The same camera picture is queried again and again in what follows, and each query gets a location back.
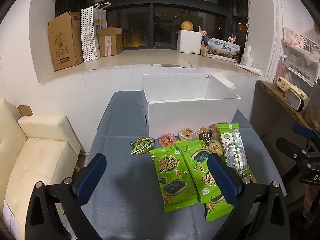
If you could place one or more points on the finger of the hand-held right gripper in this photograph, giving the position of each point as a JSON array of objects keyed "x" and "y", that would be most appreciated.
[
  {"x": 302, "y": 131},
  {"x": 290, "y": 145}
]

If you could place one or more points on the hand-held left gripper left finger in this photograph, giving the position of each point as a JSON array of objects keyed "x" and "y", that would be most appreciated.
[{"x": 91, "y": 177}]

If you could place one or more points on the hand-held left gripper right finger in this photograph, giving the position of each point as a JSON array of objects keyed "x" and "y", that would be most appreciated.
[{"x": 222, "y": 177}]

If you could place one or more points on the yellow jelly cup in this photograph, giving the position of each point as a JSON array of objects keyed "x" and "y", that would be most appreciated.
[
  {"x": 201, "y": 130},
  {"x": 215, "y": 147},
  {"x": 186, "y": 133}
]

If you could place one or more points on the white cardboard box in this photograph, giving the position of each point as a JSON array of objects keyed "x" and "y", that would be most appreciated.
[{"x": 190, "y": 115}]

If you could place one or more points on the green seaweed snack packet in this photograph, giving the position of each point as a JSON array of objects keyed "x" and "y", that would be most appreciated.
[
  {"x": 197, "y": 165},
  {"x": 172, "y": 177},
  {"x": 217, "y": 211}
]

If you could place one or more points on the long green white snack packet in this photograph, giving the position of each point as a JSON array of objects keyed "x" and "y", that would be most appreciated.
[{"x": 233, "y": 150}]

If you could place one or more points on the white rounded device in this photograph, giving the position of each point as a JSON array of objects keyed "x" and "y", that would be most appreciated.
[{"x": 295, "y": 100}]

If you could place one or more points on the cream small carton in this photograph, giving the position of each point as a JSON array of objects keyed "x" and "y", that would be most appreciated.
[
  {"x": 282, "y": 83},
  {"x": 300, "y": 92}
]

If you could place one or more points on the brown jelly cup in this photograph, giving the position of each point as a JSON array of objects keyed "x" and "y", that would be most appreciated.
[{"x": 206, "y": 137}]

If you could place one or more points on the pink jelly cup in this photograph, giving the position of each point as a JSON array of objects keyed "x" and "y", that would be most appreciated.
[
  {"x": 213, "y": 128},
  {"x": 167, "y": 140}
]

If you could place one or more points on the cream leather sofa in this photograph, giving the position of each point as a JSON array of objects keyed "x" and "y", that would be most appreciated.
[{"x": 37, "y": 160}]

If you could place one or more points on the small green pea packet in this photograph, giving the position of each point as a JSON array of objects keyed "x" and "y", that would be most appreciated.
[{"x": 141, "y": 146}]

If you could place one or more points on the white plastic drawer unit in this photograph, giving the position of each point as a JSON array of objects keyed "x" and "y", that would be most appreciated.
[{"x": 297, "y": 65}]

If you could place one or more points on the cream tissue pack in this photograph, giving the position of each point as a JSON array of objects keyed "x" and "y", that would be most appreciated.
[{"x": 228, "y": 83}]

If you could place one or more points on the white plastic bottle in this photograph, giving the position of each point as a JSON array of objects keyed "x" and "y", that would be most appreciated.
[{"x": 246, "y": 58}]

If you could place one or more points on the flat cardboard piece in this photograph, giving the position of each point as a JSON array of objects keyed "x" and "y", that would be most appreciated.
[{"x": 25, "y": 110}]

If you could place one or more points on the landscape printed box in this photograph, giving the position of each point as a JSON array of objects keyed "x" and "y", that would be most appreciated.
[{"x": 223, "y": 51}]

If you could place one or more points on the small tan box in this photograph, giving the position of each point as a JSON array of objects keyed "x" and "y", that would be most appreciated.
[{"x": 203, "y": 51}]

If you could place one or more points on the small open cardboard box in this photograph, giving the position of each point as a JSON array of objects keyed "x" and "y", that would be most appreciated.
[{"x": 110, "y": 45}]

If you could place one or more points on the large brown cardboard box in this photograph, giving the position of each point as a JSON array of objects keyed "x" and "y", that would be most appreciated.
[{"x": 65, "y": 42}]

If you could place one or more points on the white foam box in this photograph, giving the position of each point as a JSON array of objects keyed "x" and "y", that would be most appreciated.
[{"x": 190, "y": 41}]

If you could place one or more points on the pink toy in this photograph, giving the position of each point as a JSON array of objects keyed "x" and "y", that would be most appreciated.
[{"x": 203, "y": 32}]

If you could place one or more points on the polka dot paper bag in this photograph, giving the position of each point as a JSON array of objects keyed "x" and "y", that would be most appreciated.
[{"x": 87, "y": 35}]

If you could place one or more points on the round yellow fruit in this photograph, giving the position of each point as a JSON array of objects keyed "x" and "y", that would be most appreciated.
[{"x": 186, "y": 25}]

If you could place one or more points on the dark window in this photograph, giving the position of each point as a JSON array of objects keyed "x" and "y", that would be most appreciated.
[{"x": 155, "y": 12}]

